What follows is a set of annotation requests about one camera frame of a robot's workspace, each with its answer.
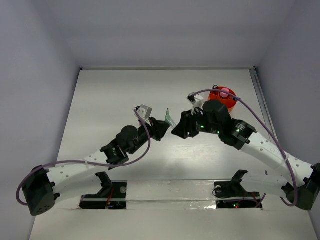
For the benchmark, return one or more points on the orange round container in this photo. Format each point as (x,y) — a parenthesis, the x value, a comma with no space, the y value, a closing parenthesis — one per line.
(229,102)

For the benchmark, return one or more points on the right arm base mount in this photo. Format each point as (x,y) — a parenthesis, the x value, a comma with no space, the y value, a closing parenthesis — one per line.
(229,194)

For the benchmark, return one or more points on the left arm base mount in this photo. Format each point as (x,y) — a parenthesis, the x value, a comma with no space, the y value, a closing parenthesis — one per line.
(111,196)

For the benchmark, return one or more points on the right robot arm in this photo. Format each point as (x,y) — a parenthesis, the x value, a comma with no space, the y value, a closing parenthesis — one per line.
(297,181)

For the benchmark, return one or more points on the pink glue bottle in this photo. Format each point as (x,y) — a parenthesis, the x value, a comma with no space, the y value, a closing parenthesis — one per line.
(224,94)

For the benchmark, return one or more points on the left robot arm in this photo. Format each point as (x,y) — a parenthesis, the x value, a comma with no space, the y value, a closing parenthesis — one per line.
(52,183)

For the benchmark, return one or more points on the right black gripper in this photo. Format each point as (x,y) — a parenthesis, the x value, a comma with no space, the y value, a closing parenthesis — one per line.
(185,125)

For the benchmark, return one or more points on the green transparent pen cap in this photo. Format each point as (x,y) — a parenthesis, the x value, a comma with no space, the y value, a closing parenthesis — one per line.
(172,124)

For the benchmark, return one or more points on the aluminium rail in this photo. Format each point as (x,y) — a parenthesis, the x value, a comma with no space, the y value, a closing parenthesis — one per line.
(261,99)

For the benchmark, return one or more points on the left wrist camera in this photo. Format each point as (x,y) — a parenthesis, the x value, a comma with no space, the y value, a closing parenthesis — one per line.
(143,112)

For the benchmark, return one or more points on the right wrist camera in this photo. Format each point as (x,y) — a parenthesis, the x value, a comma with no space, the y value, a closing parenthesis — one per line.
(196,100)

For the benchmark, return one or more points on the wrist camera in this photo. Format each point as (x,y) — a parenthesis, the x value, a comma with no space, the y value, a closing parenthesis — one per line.
(196,100)
(143,112)

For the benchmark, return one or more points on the green highlighter pen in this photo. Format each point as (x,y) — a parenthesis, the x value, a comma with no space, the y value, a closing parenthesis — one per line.
(168,116)

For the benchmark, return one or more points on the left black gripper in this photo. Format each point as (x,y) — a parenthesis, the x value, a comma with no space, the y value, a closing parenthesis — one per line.
(157,128)

